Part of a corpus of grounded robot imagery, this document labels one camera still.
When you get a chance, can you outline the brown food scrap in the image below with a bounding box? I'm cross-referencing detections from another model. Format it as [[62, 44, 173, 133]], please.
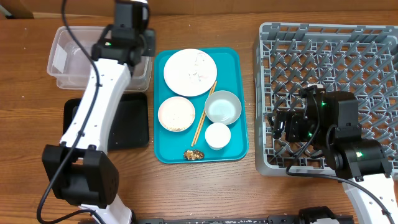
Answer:
[[183, 150, 205, 161]]

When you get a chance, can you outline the small white bowl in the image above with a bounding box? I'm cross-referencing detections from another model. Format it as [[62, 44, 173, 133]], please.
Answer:
[[158, 96, 196, 132]]

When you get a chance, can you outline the black plastic tray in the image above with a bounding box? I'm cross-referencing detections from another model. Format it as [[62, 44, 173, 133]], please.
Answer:
[[63, 93, 149, 152]]

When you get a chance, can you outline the white cup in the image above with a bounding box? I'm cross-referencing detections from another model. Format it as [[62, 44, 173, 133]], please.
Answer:
[[205, 123, 231, 150]]

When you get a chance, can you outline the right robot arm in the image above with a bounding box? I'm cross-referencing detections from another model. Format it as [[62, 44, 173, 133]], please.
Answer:
[[267, 87, 397, 223]]

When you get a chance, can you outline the large white plate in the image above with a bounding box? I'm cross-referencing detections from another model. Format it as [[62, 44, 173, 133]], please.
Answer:
[[164, 49, 218, 97]]

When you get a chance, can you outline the clear plastic bin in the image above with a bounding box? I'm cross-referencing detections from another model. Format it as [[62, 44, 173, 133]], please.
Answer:
[[47, 26, 152, 92]]

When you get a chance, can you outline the grey dishwasher rack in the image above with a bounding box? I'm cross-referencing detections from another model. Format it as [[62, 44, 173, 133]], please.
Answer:
[[253, 22, 397, 176]]

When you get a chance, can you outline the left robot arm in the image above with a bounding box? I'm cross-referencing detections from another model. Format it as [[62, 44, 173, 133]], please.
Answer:
[[42, 1, 155, 223]]

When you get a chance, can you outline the teal serving tray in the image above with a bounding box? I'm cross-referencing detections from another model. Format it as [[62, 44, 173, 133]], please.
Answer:
[[154, 48, 249, 164]]

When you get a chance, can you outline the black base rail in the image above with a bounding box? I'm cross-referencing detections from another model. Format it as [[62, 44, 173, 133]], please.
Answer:
[[134, 206, 354, 224]]

